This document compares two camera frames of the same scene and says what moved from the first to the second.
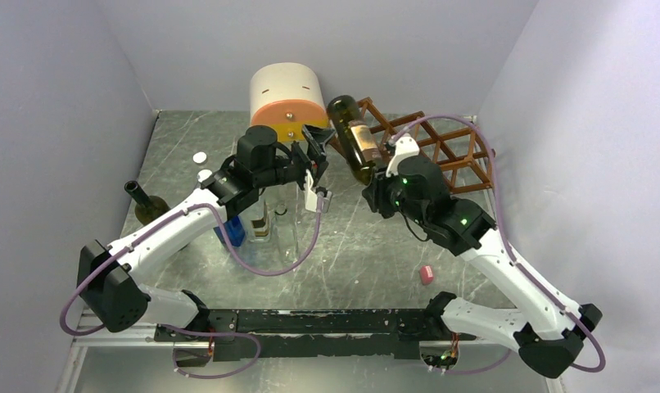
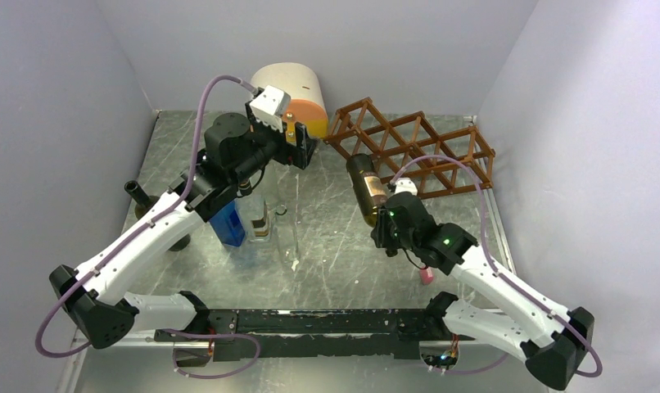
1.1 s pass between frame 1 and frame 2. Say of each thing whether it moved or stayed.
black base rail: stayed
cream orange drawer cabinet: stayed
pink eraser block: stayed
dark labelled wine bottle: moved
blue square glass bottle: stayed
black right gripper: moved
